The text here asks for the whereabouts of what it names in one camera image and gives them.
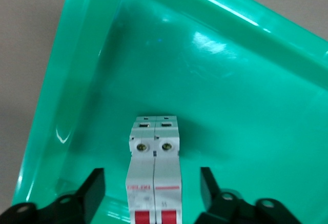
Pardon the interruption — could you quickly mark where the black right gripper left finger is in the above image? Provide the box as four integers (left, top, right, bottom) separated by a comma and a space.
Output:
0, 167, 106, 224

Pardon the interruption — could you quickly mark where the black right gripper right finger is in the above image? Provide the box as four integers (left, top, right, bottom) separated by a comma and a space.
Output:
194, 167, 306, 224

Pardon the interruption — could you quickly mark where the white red circuit breaker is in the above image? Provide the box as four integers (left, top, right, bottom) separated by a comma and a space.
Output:
125, 115, 183, 224

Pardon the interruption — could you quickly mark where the green plastic tray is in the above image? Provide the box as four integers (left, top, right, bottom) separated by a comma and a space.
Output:
10, 0, 328, 224

